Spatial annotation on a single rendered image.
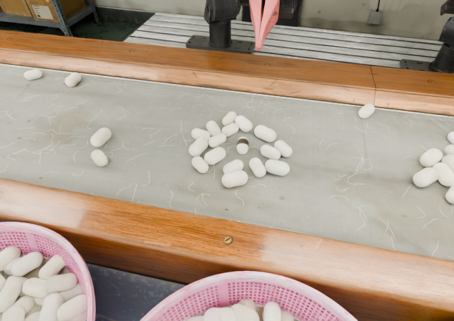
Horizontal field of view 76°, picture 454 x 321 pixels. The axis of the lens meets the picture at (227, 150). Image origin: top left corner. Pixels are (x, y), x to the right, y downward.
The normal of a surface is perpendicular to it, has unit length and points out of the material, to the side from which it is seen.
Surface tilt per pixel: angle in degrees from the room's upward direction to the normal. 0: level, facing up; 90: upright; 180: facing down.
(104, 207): 0
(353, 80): 0
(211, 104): 0
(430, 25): 89
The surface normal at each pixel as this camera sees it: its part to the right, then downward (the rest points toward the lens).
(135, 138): 0.00, -0.70
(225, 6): 0.36, 0.50
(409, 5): -0.26, 0.69
